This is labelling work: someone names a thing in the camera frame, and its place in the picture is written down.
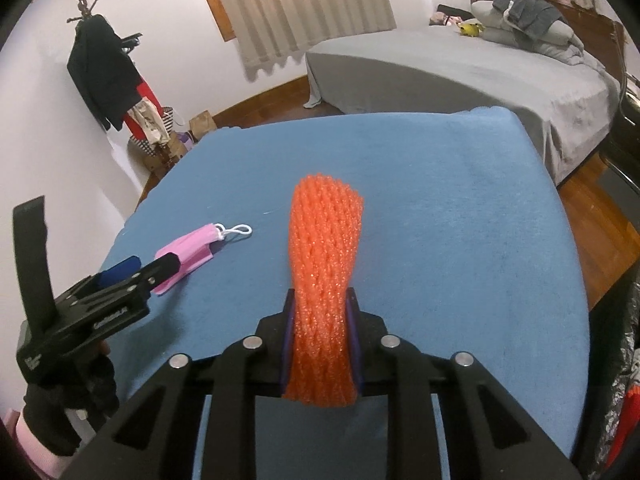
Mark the wide beige curtain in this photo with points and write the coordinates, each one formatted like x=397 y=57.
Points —
x=300 y=10

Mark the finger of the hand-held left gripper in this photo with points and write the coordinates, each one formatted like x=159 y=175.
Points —
x=120 y=269
x=160 y=270

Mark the beige garment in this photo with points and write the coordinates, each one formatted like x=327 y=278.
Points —
x=150 y=120

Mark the trash bin with black bag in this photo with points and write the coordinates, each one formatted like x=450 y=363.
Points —
x=615 y=360

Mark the blue table blanket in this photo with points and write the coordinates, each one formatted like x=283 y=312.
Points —
x=425 y=210

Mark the black metal chair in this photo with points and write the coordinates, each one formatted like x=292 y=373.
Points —
x=625 y=125

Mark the pink face mask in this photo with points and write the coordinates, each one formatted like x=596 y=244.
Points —
x=192 y=247

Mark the yellow plush toy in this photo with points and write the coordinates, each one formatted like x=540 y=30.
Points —
x=470 y=29

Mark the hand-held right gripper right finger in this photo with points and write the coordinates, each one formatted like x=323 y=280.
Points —
x=352 y=340

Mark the wooden headboard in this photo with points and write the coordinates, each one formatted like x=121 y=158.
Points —
x=595 y=35

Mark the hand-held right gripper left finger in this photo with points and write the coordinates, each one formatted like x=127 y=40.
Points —
x=287 y=340

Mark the black coat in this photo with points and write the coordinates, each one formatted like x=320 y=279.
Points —
x=100 y=75

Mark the small brown paper bag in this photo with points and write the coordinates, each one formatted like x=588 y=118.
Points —
x=202 y=126

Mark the dark grey clothing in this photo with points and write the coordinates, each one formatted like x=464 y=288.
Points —
x=530 y=12

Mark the wooden window frame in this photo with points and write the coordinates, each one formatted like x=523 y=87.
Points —
x=215 y=5

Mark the purple bag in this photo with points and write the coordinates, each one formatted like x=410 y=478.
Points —
x=182 y=141

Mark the person's left forearm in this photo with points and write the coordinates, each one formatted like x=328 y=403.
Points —
x=35 y=455

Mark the large brown paper bag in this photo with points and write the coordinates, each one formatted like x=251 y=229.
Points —
x=165 y=157

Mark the wooden coat rack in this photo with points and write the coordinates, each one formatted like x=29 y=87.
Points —
x=82 y=5

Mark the striped tote bag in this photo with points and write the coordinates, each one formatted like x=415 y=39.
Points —
x=142 y=147

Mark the orange foam fruit net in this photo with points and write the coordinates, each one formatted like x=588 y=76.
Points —
x=322 y=260

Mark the person's left hand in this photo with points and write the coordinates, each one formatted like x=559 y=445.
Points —
x=65 y=400

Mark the grey folded duvet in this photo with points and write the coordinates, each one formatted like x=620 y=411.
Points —
x=562 y=40

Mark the pink doll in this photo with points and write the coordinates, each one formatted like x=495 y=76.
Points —
x=447 y=16

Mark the red garment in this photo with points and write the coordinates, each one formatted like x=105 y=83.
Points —
x=145 y=92

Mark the bed with grey sheet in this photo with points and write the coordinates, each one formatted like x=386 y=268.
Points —
x=425 y=70

